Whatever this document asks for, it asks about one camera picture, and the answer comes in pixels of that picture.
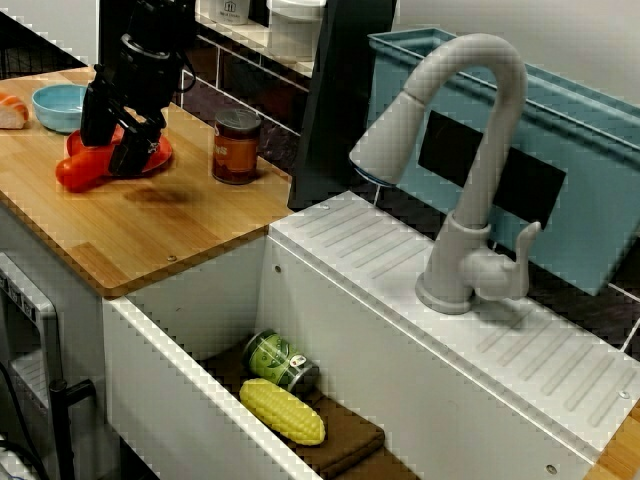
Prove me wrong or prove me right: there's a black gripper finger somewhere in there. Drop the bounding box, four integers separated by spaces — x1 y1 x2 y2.
79 82 126 149
108 124 166 177

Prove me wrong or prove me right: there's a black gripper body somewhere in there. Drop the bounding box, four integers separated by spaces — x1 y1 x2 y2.
93 37 182 126

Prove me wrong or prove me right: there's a red chili pepper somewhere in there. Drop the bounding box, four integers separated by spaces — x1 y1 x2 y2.
54 142 151 194

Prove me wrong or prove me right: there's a green pea can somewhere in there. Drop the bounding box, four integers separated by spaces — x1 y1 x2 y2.
242 328 321 395

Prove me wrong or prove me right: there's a yellow toy corn cob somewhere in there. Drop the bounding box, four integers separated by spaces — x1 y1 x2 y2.
238 378 327 446

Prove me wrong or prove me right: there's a red plastic plate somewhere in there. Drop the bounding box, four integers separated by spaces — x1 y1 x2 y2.
66 127 175 176

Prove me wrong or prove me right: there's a light blue bowl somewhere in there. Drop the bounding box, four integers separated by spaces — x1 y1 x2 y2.
31 83 91 134

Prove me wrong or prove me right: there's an orange white toy sushi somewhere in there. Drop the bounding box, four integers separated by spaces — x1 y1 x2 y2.
0 92 30 130

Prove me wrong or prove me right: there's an orange labelled jar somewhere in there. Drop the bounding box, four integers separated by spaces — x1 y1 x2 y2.
211 108 263 186

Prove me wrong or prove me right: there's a white tiled shelf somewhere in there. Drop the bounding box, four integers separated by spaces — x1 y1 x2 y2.
192 0 316 76

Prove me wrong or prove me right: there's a grey appliance front panel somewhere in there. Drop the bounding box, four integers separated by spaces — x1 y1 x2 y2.
0 252 64 454

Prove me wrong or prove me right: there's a white toy sink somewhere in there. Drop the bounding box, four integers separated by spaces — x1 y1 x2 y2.
102 189 640 474

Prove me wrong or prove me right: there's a brown cloth mat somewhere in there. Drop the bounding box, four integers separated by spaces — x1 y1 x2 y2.
199 344 407 479

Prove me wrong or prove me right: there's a grey toy faucet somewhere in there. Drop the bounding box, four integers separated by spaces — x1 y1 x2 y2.
348 32 544 316

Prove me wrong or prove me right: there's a teal plastic dish rack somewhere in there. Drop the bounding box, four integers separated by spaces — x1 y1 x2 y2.
367 27 640 297

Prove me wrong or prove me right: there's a black kitchen frame post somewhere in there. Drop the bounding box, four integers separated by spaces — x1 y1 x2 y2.
97 0 134 71
288 0 400 211

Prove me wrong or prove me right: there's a black cabinet handle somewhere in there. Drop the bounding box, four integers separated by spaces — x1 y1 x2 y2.
48 378 96 470

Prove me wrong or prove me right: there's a black cable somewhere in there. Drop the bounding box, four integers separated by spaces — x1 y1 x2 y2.
0 362 49 470

